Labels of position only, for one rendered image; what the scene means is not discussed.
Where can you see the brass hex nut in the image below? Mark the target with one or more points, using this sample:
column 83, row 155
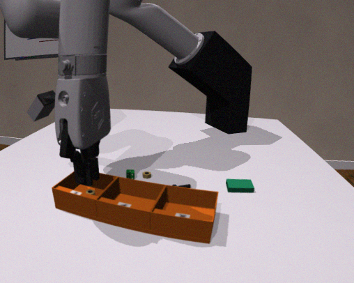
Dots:
column 146, row 174
column 90, row 192

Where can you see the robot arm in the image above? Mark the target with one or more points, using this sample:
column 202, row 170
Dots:
column 82, row 28

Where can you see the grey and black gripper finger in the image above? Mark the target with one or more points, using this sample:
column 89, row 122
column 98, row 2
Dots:
column 82, row 168
column 93, row 153

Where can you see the green rectangular block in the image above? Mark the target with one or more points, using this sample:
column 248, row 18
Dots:
column 239, row 185

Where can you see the green die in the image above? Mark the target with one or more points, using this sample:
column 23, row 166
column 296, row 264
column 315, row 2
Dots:
column 130, row 173

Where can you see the orange three-compartment tray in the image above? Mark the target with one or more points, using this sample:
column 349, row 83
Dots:
column 129, row 203

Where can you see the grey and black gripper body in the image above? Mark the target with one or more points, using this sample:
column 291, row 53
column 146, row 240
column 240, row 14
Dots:
column 83, row 100

